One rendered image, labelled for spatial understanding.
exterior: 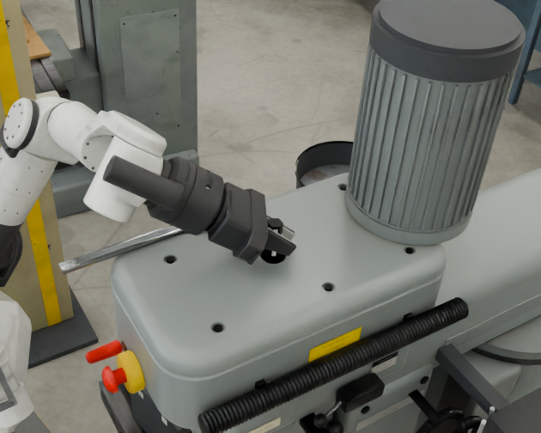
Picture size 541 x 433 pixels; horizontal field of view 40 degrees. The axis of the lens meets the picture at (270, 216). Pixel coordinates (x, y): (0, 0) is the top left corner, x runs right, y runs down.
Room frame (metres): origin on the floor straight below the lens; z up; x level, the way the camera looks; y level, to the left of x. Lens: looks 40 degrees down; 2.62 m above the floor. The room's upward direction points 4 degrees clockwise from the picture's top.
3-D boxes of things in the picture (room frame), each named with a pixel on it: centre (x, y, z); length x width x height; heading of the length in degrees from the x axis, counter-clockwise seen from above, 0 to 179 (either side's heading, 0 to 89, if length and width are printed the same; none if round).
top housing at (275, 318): (0.79, -0.02, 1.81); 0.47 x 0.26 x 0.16; 124
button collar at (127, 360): (0.66, 0.18, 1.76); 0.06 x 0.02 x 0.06; 34
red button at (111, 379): (0.65, 0.20, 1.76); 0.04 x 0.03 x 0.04; 34
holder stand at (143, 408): (1.12, 0.21, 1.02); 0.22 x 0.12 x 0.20; 44
